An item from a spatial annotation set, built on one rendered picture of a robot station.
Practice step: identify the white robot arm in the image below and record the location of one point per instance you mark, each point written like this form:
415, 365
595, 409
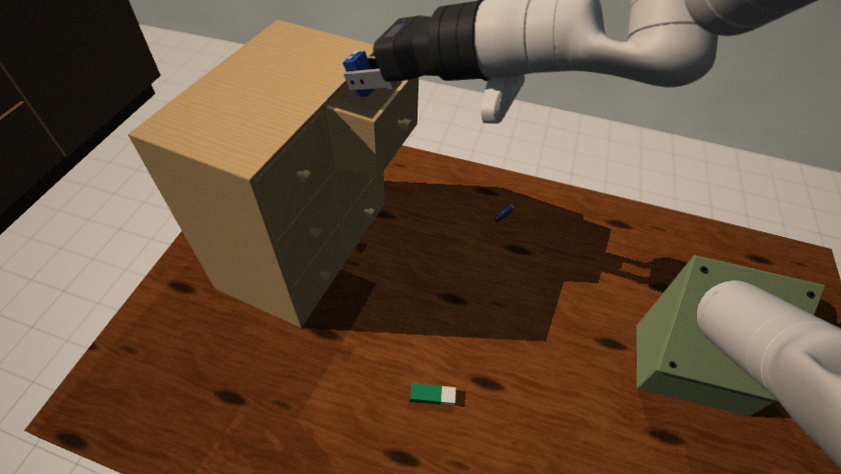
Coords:
776, 343

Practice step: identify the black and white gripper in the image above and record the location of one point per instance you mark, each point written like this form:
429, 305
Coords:
482, 39

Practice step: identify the dark olive drawer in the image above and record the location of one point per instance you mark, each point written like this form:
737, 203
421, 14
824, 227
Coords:
308, 230
349, 185
362, 212
319, 273
278, 184
366, 145

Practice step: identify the tan wooden chest of drawers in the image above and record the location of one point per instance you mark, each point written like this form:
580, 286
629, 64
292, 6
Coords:
204, 149

